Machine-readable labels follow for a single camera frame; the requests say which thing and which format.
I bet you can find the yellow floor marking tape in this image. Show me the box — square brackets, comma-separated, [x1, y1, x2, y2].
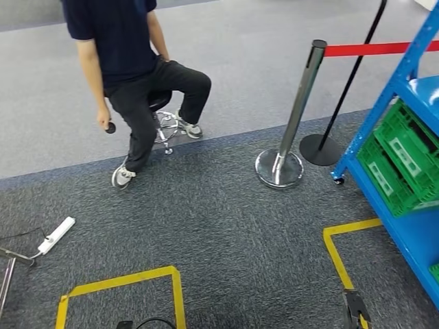
[54, 266, 187, 329]

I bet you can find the black seat chrome stool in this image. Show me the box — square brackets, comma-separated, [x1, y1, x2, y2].
[147, 90, 180, 156]

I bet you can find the white power strip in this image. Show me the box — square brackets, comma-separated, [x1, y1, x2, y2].
[37, 216, 76, 256]

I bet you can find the black floor cable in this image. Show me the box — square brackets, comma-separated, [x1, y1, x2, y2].
[0, 227, 50, 241]

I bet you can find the blue steel shelf rack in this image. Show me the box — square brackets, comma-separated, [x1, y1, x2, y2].
[331, 2, 439, 310]

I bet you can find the black robot tether cable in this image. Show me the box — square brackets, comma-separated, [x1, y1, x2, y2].
[134, 317, 177, 329]

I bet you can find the black base stanchion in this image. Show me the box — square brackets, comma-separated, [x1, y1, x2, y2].
[299, 0, 388, 167]

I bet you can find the person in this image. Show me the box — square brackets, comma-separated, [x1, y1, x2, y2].
[62, 0, 212, 191]

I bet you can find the silver stanchion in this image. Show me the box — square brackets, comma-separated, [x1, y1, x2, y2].
[255, 39, 328, 189]

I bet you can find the short red barrier belt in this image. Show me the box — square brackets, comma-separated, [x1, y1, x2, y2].
[323, 40, 439, 58]

